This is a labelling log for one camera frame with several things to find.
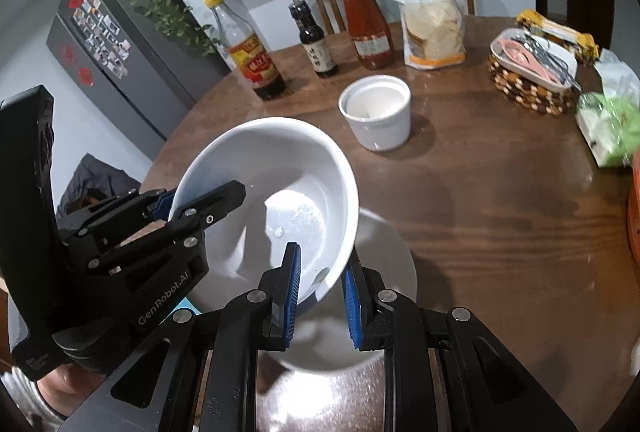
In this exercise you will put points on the medium white bowl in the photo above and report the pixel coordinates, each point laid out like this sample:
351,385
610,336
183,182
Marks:
260,171

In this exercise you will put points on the dark jacket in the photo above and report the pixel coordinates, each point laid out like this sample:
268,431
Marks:
85,182

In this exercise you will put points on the grey refrigerator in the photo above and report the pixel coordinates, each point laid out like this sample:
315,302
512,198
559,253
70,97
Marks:
150,76

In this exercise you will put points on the pink spoon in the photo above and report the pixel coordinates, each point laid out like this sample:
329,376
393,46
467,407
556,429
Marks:
520,55

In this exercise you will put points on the red sauce glass bottle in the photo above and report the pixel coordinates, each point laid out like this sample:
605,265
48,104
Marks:
367,31

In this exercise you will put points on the group of fridge photo magnets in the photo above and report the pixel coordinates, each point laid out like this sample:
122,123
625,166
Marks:
102,29

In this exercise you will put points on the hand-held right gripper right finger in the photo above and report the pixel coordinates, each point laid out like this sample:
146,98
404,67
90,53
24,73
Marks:
354,307

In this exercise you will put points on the flour bag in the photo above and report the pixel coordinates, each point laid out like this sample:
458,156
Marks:
432,26

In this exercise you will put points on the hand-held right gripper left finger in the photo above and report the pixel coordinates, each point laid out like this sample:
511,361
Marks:
291,297

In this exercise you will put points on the small white ramekin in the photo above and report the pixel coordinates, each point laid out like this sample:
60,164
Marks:
380,121

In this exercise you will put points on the red paper fridge decoration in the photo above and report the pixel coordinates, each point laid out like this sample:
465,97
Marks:
86,75
70,54

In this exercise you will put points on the metal tongs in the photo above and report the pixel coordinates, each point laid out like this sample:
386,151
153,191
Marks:
547,56

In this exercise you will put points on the yellow cap vinegar bottle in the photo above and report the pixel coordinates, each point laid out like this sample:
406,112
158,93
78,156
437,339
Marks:
255,61

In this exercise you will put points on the large white bowl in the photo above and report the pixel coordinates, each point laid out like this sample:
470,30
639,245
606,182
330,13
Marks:
385,257

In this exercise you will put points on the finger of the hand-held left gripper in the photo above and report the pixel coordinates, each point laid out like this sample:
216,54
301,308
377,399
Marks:
220,202
162,206

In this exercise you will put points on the yellow snack packet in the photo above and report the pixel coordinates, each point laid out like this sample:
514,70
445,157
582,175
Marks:
555,29

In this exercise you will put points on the white rectangular dish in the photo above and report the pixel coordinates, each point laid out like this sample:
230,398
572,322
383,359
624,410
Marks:
502,47

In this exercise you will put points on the clear plastic wrapper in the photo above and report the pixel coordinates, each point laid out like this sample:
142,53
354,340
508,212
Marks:
617,71

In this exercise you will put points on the small dark soy sauce bottle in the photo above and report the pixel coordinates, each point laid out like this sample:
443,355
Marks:
317,51

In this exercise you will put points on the wooden bead trivet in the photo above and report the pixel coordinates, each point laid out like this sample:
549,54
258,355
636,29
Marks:
520,87

